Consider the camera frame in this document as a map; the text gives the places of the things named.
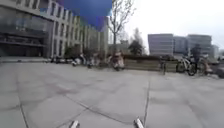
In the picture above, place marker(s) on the low stone planter wall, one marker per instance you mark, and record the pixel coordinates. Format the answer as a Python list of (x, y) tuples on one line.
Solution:
[(146, 64)]

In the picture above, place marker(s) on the robot's own part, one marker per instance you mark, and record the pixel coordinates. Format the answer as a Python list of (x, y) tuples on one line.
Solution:
[(74, 124), (138, 123)]

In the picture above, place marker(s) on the row of parked scooters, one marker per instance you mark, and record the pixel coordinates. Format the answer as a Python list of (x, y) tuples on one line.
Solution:
[(96, 61)]

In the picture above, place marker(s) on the grey stone slab plaza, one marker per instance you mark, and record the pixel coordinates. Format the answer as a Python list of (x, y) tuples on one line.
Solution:
[(100, 93)]

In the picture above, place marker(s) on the large grey columned building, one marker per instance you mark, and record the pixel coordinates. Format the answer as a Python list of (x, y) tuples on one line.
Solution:
[(40, 30)]

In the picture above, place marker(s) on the dark evergreen tree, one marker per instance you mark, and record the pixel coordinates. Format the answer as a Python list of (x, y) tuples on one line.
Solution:
[(136, 46)]

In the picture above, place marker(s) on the hedge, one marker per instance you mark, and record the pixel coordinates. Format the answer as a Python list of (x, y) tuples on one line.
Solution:
[(146, 57)]

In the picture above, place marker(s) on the grey block building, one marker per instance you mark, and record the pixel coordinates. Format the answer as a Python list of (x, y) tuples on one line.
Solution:
[(173, 44)]

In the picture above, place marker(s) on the parked bicycle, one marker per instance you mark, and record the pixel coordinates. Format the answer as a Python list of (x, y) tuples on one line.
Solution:
[(186, 65)]

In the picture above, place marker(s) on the person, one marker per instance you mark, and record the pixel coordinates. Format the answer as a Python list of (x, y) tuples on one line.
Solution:
[(196, 55)]

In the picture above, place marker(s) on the bare tall tree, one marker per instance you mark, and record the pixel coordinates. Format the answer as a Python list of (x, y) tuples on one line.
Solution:
[(116, 20)]

